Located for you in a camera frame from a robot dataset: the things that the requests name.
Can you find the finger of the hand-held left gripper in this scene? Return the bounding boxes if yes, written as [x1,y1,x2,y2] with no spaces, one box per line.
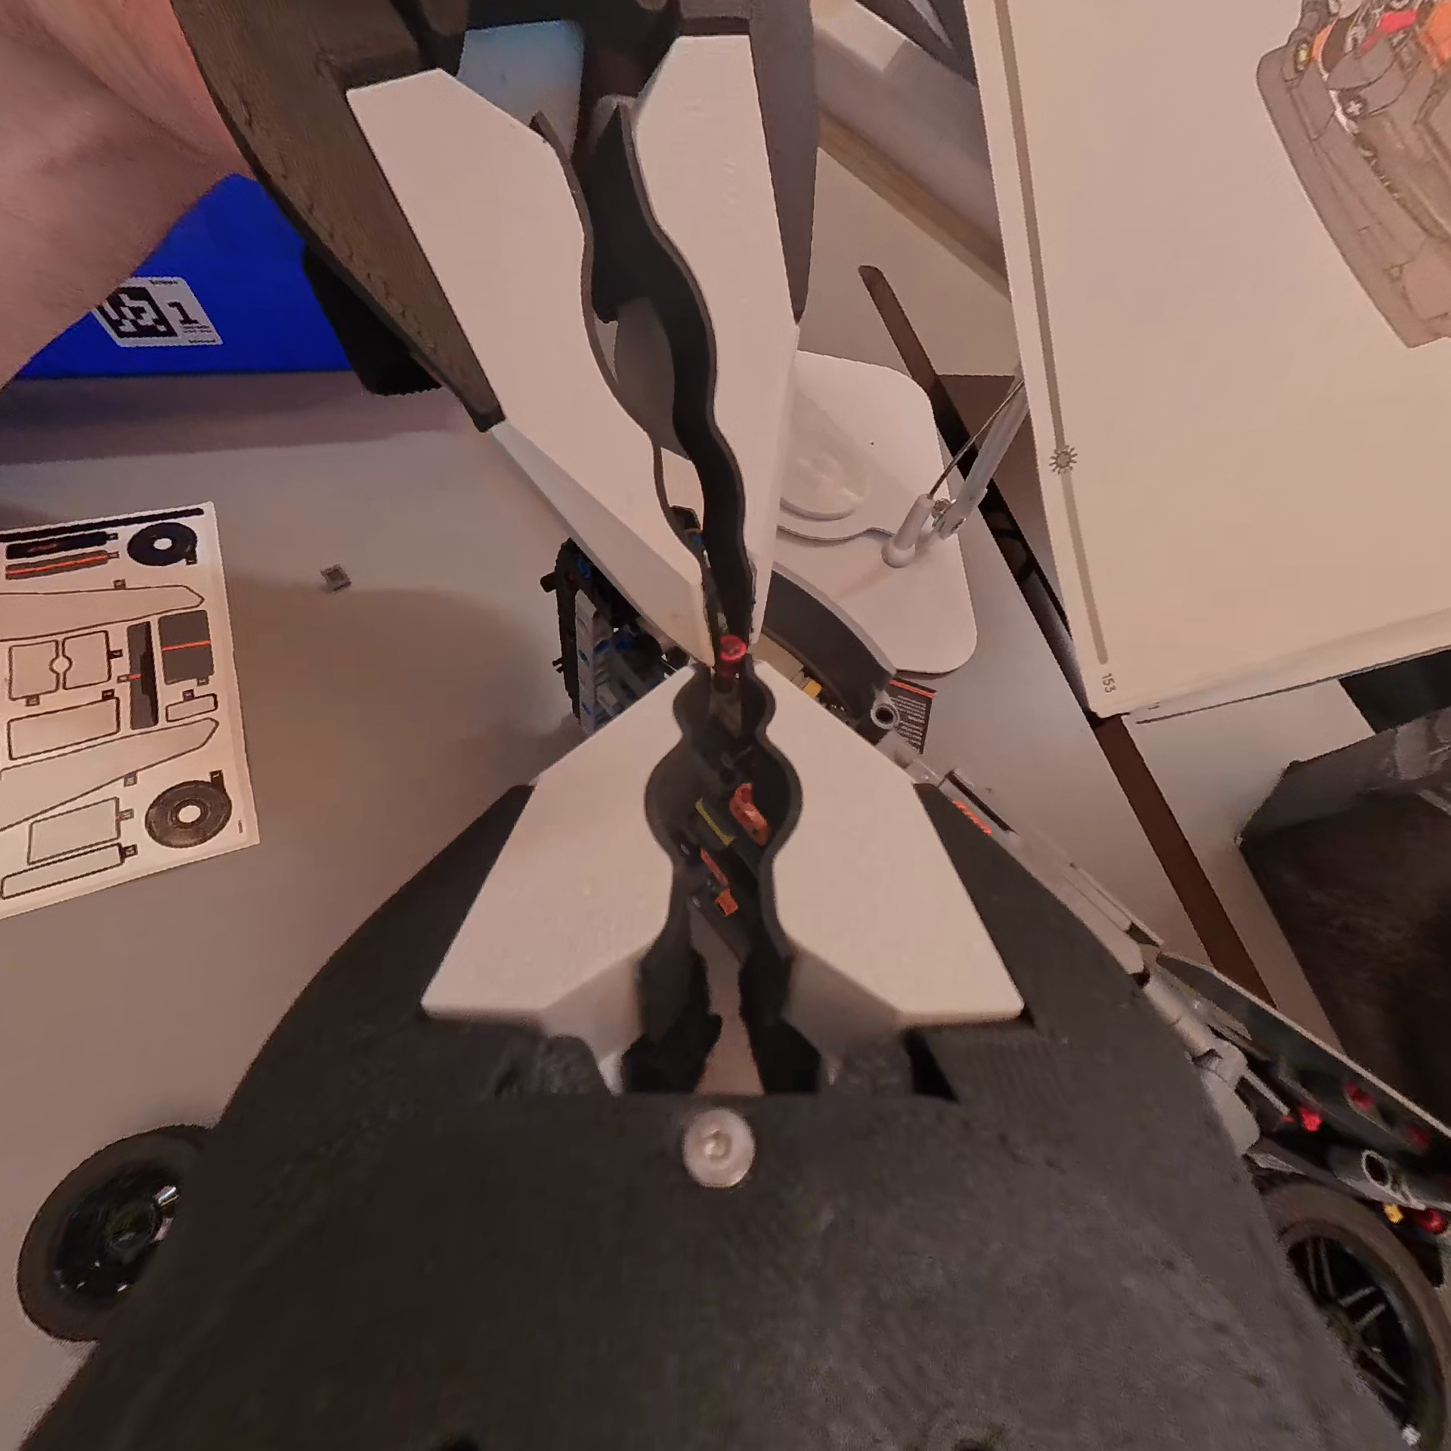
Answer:
[343,65,719,667]
[583,33,803,638]

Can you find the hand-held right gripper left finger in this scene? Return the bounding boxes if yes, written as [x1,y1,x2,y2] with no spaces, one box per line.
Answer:
[420,667,708,1035]

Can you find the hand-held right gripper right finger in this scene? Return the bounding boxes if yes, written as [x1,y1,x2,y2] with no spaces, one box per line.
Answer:
[752,663,1030,1031]

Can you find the grey lego car model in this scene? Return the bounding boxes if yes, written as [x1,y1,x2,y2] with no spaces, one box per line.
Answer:
[549,510,1451,1451]

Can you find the black lego wheel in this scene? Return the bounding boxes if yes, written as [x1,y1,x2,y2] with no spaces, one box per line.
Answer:
[16,1125,213,1348]

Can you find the person's left forearm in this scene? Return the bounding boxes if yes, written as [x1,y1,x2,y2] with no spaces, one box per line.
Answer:
[0,0,299,389]

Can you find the blue box with tag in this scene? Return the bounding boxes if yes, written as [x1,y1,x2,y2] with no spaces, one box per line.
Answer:
[16,175,366,383]

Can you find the white stand base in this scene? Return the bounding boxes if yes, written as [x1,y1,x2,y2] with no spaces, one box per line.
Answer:
[771,351,980,679]

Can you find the white instruction booklet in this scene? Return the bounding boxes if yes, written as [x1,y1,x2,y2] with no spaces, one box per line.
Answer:
[964,0,1451,719]

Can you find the sticker sheet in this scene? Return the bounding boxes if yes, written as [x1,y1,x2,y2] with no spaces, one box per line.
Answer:
[0,502,261,920]

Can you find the thin cable with white plug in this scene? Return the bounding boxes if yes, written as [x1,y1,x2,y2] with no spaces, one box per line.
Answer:
[880,380,1030,569]

